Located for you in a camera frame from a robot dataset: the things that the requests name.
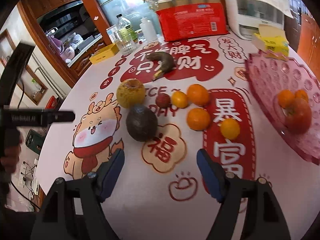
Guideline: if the yellow-orange citrus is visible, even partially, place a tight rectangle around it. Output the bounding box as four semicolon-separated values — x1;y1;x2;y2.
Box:
220;118;240;140

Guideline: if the red lychee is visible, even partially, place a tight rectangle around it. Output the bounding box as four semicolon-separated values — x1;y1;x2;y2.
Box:
156;93;171;108

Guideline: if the yellow tissue box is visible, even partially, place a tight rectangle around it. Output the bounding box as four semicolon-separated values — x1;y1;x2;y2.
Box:
252;24;289;57

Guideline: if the white countertop appliance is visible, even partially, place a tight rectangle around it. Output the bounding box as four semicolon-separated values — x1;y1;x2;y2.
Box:
225;0;293;40

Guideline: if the small tangerine in bowl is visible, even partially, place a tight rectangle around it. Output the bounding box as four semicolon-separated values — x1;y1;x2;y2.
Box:
277;89;295;108
295;89;309;102

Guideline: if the pink plastic fruit bowl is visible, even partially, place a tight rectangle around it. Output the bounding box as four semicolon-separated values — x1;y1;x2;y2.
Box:
245;51;319;165

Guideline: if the red persimmon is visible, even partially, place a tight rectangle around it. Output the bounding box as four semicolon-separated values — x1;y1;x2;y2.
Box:
285;98;312;134

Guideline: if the orange tangerine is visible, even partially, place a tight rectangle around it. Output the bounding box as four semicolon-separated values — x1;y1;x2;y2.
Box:
187;84;210;107
186;108;211;131

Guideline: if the drinking glass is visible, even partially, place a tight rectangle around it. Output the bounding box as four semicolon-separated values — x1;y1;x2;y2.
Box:
114;30;136;56

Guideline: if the dark avocado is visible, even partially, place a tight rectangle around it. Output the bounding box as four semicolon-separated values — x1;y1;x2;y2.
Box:
126;104;158;142

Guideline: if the small yellow citrus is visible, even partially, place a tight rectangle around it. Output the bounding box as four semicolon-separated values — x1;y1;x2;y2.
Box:
171;91;189;109

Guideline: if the clear plastic bottle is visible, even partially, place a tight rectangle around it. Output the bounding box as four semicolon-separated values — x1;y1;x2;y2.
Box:
117;14;138;43

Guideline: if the printed pink tablecloth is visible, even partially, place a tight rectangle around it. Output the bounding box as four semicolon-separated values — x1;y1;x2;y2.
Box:
36;34;319;239

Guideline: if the yellow-green apple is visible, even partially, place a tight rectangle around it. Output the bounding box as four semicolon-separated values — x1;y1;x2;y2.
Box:
116;79;145;108

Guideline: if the white squeeze bottle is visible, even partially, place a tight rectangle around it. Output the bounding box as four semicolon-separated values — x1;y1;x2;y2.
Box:
140;17;157;42

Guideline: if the overripe dark banana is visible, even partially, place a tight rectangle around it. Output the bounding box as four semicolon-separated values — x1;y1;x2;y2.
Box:
146;51;176;81

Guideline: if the yellow flat box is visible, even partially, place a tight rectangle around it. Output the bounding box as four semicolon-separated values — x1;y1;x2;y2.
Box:
89;43;119;64

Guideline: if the red drink bottle pack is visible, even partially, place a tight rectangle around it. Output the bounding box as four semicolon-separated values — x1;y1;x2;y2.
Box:
150;0;228;42

